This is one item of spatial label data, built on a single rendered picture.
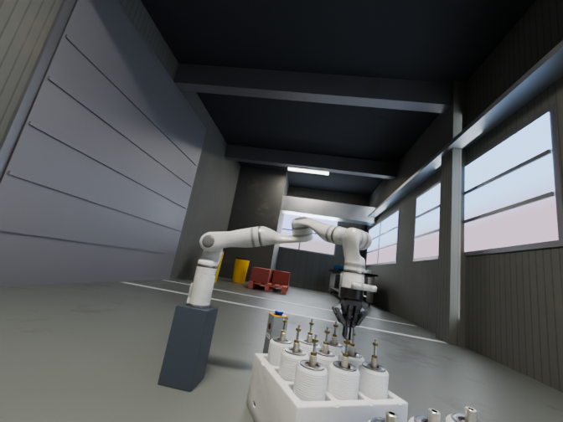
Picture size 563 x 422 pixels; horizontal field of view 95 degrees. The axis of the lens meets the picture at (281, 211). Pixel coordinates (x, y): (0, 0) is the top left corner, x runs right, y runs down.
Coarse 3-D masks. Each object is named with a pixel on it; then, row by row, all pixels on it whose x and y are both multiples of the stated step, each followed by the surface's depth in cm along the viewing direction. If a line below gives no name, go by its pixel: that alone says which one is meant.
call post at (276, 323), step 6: (270, 318) 117; (276, 318) 114; (282, 318) 115; (276, 324) 114; (282, 324) 115; (270, 330) 114; (276, 330) 113; (270, 336) 113; (276, 336) 113; (264, 342) 117; (264, 348) 116
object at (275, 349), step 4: (272, 340) 98; (272, 344) 96; (276, 344) 96; (280, 344) 95; (284, 344) 96; (288, 344) 96; (292, 344) 98; (272, 348) 96; (276, 348) 95; (280, 348) 95; (268, 352) 98; (272, 352) 96; (276, 352) 95; (280, 352) 94; (268, 356) 97; (272, 356) 95; (276, 356) 94; (280, 356) 94; (268, 360) 96; (272, 360) 95; (276, 360) 94; (272, 364) 94; (276, 364) 94
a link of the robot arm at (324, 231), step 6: (294, 222) 114; (300, 222) 112; (306, 222) 110; (312, 222) 108; (318, 222) 107; (294, 228) 114; (300, 228) 113; (306, 228) 113; (312, 228) 106; (318, 228) 103; (324, 228) 101; (330, 228) 99; (318, 234) 103; (324, 234) 100; (330, 234) 97; (324, 240) 102; (330, 240) 98
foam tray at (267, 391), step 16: (256, 368) 97; (272, 368) 89; (256, 384) 93; (272, 384) 82; (288, 384) 79; (256, 400) 90; (272, 400) 80; (288, 400) 71; (336, 400) 74; (352, 400) 76; (368, 400) 77; (384, 400) 79; (400, 400) 81; (256, 416) 87; (272, 416) 78; (288, 416) 70; (304, 416) 67; (320, 416) 69; (336, 416) 71; (352, 416) 72; (368, 416) 74; (384, 416) 76; (400, 416) 79
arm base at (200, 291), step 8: (200, 272) 113; (208, 272) 113; (200, 280) 112; (208, 280) 113; (192, 288) 113; (200, 288) 111; (208, 288) 113; (192, 296) 111; (200, 296) 111; (208, 296) 113; (192, 304) 110; (200, 304) 110; (208, 304) 113
